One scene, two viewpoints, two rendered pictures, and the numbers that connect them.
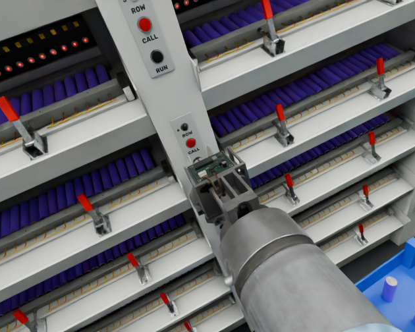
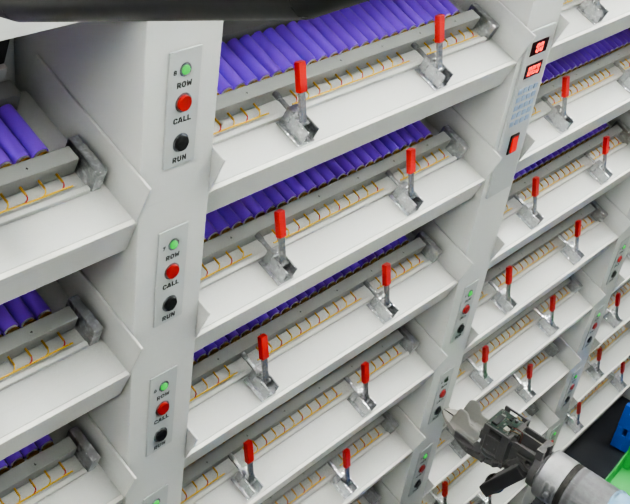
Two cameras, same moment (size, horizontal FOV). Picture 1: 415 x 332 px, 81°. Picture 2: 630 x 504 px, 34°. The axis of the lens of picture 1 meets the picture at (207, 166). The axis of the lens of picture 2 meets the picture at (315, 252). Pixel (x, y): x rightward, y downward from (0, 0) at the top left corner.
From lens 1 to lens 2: 1.63 m
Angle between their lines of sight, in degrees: 36
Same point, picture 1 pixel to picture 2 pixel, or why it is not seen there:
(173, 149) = (430, 399)
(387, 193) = not seen: hidden behind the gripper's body
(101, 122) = (398, 378)
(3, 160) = (334, 417)
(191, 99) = (458, 355)
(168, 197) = (393, 449)
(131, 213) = (363, 470)
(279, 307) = (589, 491)
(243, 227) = (554, 461)
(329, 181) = not seen: hidden behind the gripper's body
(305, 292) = (597, 484)
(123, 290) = not seen: outside the picture
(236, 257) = (556, 477)
